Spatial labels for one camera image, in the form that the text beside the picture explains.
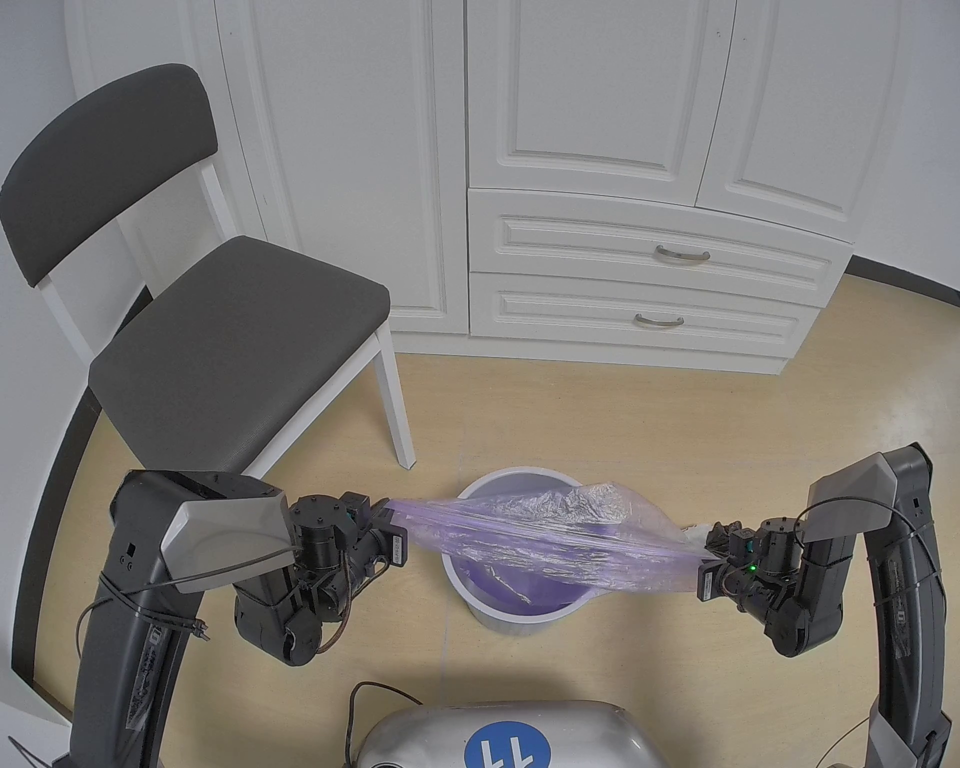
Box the purple plastic bag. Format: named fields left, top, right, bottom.
left=386, top=477, right=723, bottom=618

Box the white trash bin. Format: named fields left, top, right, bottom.
left=440, top=466, right=614, bottom=637

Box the white wardrobe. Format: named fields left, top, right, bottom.
left=63, top=0, right=909, bottom=378

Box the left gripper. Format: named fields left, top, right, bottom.
left=348, top=523, right=411, bottom=580

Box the black cable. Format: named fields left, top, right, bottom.
left=73, top=543, right=294, bottom=676
left=806, top=712, right=879, bottom=768
left=0, top=741, right=55, bottom=768
left=343, top=680, right=426, bottom=762

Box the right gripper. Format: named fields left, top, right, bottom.
left=696, top=562, right=756, bottom=610

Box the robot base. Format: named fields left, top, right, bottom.
left=360, top=701, right=665, bottom=768

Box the grey and white chair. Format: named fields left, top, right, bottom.
left=0, top=63, right=417, bottom=481

